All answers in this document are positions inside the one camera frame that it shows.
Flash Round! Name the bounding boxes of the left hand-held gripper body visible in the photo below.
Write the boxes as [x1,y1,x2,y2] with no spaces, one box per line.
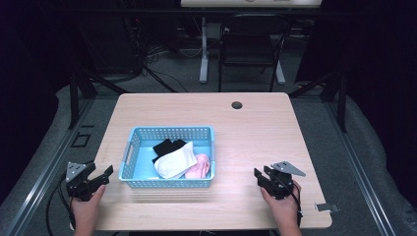
[65,161,103,203]

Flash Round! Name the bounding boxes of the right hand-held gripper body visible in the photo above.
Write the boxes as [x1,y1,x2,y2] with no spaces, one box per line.
[266,160,307,201]

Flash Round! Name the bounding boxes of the pink sock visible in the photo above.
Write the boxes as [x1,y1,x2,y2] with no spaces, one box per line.
[184,153,211,180]

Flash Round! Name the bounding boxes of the blue perforated plastic basket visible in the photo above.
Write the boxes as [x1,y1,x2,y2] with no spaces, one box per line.
[118,126,216,190]

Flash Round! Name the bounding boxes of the black sock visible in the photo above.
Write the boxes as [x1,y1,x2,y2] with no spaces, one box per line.
[151,138,188,164]

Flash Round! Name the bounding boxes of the white sock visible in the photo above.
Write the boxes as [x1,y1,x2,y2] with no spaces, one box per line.
[153,141,199,180]

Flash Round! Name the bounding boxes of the person's left hand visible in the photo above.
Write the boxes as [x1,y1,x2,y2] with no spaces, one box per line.
[70,184,107,230]

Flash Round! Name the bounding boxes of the person's right hand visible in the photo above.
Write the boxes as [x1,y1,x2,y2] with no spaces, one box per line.
[260,180,303,230]

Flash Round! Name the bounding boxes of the black folding chair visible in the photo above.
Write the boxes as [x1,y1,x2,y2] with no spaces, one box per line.
[217,13,293,93]

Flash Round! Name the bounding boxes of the white desk with legs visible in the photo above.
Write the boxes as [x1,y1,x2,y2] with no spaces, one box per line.
[180,0,324,86]

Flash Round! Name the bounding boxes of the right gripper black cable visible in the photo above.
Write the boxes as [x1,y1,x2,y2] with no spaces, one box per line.
[280,178,304,228]

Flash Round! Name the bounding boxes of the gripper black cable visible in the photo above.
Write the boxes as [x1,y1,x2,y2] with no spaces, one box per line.
[280,178,304,228]
[45,172,77,236]

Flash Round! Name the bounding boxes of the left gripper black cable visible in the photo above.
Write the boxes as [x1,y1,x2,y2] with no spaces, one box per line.
[45,172,77,236]

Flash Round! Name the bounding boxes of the aluminium floor rail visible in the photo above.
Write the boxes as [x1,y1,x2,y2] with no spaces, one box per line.
[0,97,96,236]
[324,100,398,236]

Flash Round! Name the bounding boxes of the grey metal bracket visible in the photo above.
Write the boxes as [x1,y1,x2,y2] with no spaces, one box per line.
[314,203,341,212]

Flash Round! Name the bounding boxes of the black metal stand frame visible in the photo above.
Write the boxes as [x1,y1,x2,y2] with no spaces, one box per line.
[67,67,130,131]
[288,67,349,134]

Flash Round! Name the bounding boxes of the bundle of black floor cables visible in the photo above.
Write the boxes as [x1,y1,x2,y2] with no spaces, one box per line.
[121,13,202,93]

